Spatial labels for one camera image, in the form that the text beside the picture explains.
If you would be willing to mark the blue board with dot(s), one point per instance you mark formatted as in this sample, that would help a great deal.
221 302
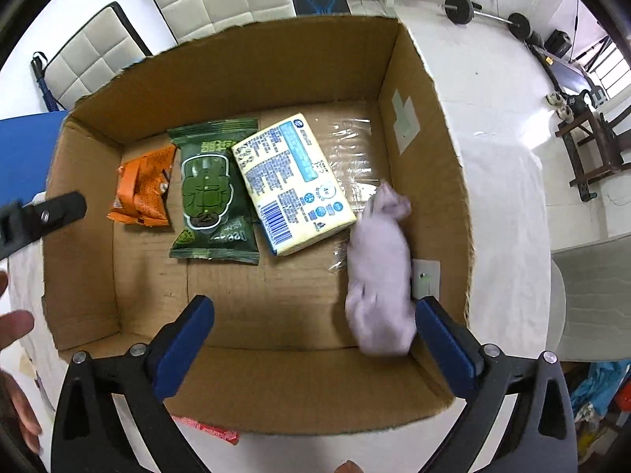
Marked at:
27 152

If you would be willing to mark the clear plastic film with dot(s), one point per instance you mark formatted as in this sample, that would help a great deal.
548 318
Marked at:
352 152

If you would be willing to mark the person's left hand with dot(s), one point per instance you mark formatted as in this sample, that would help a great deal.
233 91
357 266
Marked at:
15 327

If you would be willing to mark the green snack packet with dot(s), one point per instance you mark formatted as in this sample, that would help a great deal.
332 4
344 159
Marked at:
212 192

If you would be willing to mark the white blue tissue pack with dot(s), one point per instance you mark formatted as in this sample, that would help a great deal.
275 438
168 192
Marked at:
291 182

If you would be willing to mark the orange snack packet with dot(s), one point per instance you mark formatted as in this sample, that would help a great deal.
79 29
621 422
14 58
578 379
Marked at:
143 187

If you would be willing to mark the dark wooden chair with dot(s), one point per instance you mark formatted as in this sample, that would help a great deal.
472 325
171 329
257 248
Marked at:
591 143

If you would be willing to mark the lavender soft cloth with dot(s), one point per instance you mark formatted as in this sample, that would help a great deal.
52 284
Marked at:
379 276

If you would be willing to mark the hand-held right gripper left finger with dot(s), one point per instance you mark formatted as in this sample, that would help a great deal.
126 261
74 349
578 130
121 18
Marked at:
187 340

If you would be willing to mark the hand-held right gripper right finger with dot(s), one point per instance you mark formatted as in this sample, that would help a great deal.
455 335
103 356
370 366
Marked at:
443 350

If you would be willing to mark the black barbell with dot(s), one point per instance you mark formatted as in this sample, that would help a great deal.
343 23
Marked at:
461 8

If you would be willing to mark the red wrapper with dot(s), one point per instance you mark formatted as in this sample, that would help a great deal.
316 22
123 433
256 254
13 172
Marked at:
212 431

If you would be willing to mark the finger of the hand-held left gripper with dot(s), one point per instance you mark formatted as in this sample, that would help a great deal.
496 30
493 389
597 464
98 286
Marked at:
52 213

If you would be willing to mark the small black box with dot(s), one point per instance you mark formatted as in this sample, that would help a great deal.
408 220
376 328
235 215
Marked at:
558 43

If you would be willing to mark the pair of white shoes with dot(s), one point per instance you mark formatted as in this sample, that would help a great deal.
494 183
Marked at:
559 104

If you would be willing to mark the cardboard box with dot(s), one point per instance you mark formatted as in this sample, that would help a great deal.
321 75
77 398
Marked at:
276 305

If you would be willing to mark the blue plastic bag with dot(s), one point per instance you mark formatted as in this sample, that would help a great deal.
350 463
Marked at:
599 384

